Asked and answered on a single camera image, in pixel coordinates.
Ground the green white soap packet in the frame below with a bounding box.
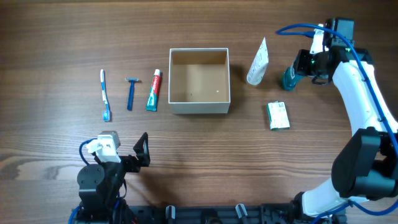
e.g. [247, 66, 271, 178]
[267, 101, 290, 131]

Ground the white cardboard box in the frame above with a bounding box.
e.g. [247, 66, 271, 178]
[168, 48, 231, 114]

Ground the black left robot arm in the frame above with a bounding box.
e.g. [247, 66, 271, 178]
[68, 131, 150, 223]

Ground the blue disposable razor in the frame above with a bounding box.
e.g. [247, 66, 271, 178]
[125, 78, 139, 111]

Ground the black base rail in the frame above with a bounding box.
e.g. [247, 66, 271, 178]
[130, 203, 347, 224]

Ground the Colgate toothpaste tube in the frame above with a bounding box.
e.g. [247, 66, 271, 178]
[146, 69, 162, 111]

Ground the white lotion tube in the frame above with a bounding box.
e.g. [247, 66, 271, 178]
[246, 38, 269, 86]

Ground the blue Listerine mouthwash bottle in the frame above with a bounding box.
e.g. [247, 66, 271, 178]
[281, 67, 304, 91]

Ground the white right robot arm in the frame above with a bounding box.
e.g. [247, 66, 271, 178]
[287, 46, 397, 218]

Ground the blue white toothbrush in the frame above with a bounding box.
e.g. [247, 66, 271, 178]
[99, 69, 111, 122]

